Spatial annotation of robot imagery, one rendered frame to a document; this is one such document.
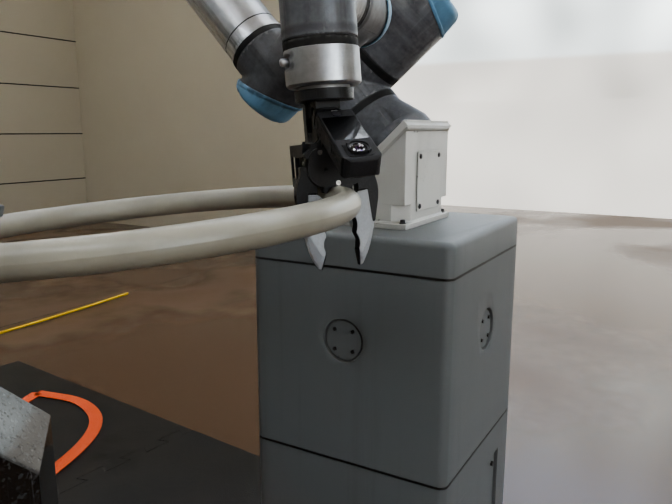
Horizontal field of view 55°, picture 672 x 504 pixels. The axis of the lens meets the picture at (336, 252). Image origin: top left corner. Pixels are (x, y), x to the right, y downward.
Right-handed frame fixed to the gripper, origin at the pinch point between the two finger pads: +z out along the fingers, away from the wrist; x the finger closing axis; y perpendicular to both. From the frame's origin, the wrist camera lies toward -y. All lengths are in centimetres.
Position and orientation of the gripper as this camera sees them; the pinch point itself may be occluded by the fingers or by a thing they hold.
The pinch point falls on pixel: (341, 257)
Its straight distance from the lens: 78.1
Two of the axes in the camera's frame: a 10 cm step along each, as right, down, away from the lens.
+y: -3.2, -1.3, 9.4
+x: -9.5, 1.2, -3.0
